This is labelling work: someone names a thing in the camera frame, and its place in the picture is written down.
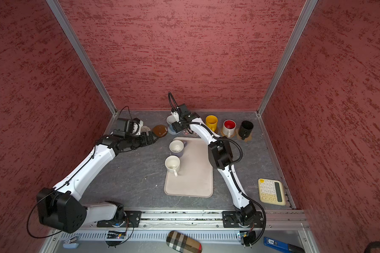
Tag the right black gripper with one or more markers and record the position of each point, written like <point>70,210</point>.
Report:
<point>177,126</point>

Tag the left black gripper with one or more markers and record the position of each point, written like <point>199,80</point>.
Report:
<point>144,142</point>

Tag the dark glossy brown coaster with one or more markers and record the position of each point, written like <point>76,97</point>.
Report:
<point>160,131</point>

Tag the white patterned round coaster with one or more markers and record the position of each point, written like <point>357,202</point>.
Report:
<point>145,129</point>

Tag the blue floral mug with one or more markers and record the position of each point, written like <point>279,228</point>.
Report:
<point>170,120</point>

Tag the lavender mug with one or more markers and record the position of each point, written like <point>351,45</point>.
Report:
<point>177,147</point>

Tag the yellow mug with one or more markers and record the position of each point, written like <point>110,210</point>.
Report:
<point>212,122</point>

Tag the white mug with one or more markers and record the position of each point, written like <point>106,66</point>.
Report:
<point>172,164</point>

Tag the red interior mug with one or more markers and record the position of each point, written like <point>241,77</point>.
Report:
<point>228,129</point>

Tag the beige serving tray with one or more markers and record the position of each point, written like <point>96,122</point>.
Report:
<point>195,177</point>

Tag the black mug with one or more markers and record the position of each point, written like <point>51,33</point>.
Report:
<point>245,129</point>

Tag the cork coaster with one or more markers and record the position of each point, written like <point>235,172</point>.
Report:
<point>247,139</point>

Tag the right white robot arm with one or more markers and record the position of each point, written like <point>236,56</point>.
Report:
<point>223,154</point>

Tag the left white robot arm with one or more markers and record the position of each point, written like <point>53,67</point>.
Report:
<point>60,208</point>

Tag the pink flower coaster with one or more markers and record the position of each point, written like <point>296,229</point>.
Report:
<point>190,133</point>

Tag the plaid glasses case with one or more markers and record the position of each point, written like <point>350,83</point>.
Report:
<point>182,243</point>

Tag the beige calculator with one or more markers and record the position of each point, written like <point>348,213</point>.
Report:
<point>271,192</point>

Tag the small stapler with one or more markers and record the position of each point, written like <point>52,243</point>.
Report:
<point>71,243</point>

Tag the blue tool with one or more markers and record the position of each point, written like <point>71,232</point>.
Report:
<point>281,246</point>

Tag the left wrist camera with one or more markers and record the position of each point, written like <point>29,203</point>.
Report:
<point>128,127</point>

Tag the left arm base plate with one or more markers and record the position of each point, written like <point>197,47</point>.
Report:
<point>129,219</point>

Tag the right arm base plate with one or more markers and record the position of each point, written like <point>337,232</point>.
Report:
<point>231,219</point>

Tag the aluminium rail frame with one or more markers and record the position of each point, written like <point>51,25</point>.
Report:
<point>204,225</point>

